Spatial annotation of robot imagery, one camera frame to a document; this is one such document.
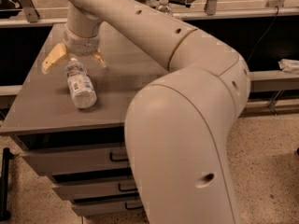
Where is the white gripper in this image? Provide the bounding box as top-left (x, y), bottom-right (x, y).
top-left (42, 28), bottom-right (107, 74)

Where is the blue label plastic bottle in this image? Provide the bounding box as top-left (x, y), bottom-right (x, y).
top-left (65, 58), bottom-right (97, 109)

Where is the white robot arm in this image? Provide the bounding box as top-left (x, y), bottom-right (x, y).
top-left (64, 0), bottom-right (250, 224)

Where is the clear water bottle red label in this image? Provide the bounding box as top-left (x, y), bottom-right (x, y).
top-left (156, 0), bottom-right (172, 16)

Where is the grey metal railing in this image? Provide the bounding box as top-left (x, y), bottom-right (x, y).
top-left (0, 0), bottom-right (299, 29)

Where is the grey drawer cabinet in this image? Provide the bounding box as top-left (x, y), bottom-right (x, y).
top-left (1, 24), bottom-right (166, 205)

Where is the top grey drawer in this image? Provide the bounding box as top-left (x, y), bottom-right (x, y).
top-left (22, 143), bottom-right (129, 175)

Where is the grey drawer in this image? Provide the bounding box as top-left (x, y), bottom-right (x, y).
top-left (22, 143), bottom-right (129, 175)
top-left (52, 176), bottom-right (137, 201)
top-left (72, 196), bottom-right (143, 217)

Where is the middle grey drawer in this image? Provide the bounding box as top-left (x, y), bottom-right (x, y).
top-left (52, 176), bottom-right (137, 201)

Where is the bottom grey drawer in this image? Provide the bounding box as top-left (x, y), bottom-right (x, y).
top-left (72, 196), bottom-right (143, 217)

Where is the black floor stand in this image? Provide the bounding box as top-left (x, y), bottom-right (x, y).
top-left (0, 147), bottom-right (13, 221)

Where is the white packet on ledge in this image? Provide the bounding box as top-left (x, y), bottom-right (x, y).
top-left (278, 59), bottom-right (299, 74)

